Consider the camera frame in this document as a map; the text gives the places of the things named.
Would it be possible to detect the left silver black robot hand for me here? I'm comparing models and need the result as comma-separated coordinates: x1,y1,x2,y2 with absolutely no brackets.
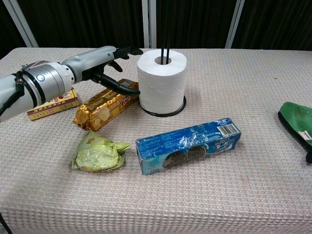
60,45,144,97

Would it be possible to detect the white toilet paper roll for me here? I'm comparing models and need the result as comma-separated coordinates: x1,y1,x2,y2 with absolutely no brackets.
136,49,188,113

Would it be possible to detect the black curtain panel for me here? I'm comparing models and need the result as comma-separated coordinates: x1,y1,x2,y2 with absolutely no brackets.
14,0,144,48
231,0,312,51
156,0,238,49
0,0,27,59

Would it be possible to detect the gold foil biscuit pack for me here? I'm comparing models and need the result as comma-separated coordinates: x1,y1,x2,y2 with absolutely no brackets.
74,78,140,132

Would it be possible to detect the brown snack packet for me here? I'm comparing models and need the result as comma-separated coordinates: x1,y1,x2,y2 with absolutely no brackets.
26,88,80,122

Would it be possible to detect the green crumpled snack bag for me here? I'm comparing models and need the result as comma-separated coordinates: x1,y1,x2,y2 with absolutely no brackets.
71,131,131,173

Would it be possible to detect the blue cookie box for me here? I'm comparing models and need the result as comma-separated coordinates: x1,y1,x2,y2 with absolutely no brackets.
135,117,242,176

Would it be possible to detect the beige waffle tablecloth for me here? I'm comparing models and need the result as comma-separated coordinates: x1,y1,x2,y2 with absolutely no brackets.
0,47,312,234

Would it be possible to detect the green microfibre cloth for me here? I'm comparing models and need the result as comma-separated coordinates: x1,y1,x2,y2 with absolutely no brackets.
277,101,312,163

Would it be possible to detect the grey upright frame post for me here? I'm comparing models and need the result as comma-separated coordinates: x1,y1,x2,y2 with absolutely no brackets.
142,0,157,49

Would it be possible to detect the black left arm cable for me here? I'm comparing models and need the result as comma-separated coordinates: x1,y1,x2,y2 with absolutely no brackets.
0,70,26,117

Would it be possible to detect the grey slanted frame post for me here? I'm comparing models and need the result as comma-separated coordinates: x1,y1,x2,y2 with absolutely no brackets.
4,0,39,48
224,0,245,49

